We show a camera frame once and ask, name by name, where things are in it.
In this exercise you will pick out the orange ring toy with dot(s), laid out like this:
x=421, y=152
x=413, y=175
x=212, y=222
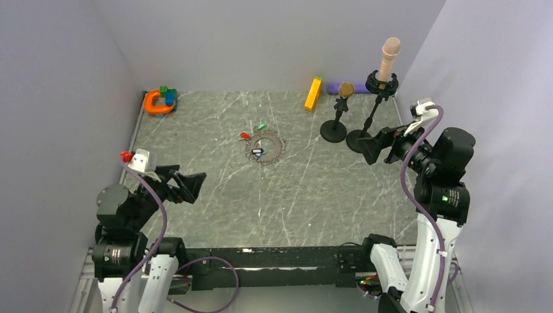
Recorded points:
x=154, y=104

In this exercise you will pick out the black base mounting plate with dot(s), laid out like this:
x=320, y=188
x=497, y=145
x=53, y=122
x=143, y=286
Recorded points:
x=342, y=266

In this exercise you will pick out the short black microphone stand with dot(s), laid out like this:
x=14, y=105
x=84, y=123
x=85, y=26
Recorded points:
x=333, y=130

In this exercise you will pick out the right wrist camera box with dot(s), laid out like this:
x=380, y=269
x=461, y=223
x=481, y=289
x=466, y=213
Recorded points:
x=422, y=116

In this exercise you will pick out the pink microphone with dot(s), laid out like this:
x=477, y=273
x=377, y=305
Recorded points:
x=390, y=50

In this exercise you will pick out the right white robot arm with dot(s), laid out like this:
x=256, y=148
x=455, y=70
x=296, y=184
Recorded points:
x=442, y=209

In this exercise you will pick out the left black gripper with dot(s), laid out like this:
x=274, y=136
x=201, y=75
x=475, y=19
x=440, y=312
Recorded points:
x=189, y=184

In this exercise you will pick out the purple cylinder toy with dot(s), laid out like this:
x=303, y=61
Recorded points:
x=332, y=89

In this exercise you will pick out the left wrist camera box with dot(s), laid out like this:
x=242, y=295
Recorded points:
x=141, y=161

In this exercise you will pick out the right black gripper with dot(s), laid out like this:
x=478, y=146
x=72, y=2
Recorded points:
x=373, y=145

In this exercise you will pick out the blue key tag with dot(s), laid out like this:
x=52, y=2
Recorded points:
x=257, y=153

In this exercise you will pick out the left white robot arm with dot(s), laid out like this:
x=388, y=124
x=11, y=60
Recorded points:
x=134, y=261

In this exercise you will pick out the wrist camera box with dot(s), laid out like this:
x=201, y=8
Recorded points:
x=422, y=116
x=141, y=161

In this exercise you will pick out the green toy block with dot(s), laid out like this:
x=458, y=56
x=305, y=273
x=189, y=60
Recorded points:
x=165, y=92

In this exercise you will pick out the blue toy block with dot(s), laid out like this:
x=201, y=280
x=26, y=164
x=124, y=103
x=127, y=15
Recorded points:
x=170, y=99

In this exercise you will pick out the tall black microphone stand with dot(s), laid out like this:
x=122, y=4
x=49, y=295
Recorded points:
x=383, y=90

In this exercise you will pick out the yellow toy block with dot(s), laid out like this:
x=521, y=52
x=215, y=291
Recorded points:
x=313, y=94

